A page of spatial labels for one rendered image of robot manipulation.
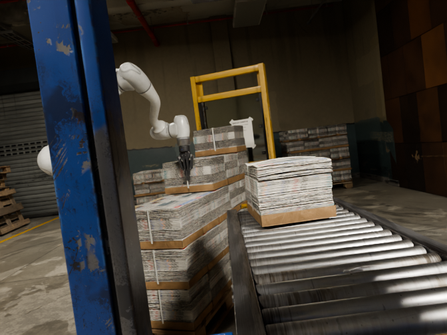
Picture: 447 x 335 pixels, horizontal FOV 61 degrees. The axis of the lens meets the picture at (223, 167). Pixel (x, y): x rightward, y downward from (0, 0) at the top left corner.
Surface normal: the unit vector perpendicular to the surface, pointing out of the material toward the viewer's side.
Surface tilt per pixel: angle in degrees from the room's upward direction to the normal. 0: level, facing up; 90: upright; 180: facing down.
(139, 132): 90
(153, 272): 90
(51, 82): 90
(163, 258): 90
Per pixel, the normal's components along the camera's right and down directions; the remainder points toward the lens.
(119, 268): 0.00, 0.05
